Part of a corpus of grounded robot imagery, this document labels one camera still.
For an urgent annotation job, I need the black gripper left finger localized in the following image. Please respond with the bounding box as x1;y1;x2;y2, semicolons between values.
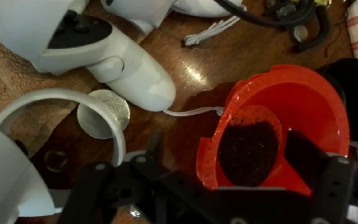
59;132;163;224

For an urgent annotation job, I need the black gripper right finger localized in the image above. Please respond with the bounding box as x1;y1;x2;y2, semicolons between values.
285;131;358;224

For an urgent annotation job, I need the orange plastic bowl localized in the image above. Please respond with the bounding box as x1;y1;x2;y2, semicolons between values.
197;65;350;195

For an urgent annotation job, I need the small glass jar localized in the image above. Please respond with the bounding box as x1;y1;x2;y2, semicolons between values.
76;89;131;139

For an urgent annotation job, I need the white vr controller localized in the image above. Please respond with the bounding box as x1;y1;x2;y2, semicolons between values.
0;0;176;112
0;87;127;224

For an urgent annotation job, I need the black cable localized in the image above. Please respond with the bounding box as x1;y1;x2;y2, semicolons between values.
214;0;332;53

